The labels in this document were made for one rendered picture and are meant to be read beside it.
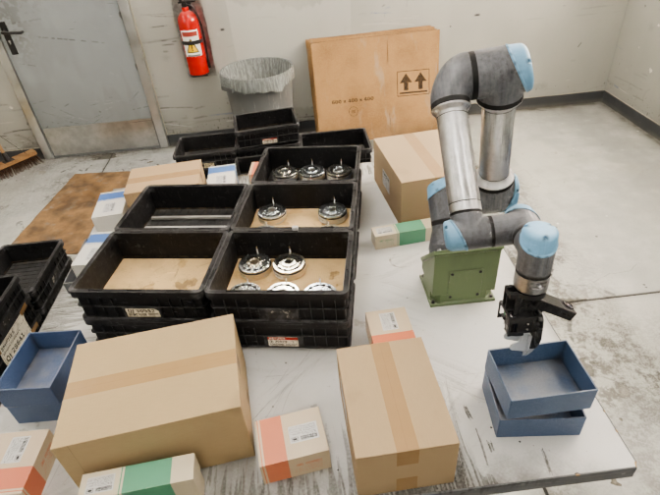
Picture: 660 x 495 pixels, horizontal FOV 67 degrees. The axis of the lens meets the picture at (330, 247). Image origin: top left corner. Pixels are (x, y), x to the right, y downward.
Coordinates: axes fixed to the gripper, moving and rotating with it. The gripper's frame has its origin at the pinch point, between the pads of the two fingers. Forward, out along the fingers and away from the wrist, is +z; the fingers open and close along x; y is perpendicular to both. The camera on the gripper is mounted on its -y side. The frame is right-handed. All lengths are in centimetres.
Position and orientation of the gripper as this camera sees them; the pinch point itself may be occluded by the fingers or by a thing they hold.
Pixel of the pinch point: (526, 350)
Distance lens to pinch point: 134.6
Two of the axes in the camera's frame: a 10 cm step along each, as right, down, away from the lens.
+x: 0.6, 5.4, -8.4
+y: -10.0, 0.9, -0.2
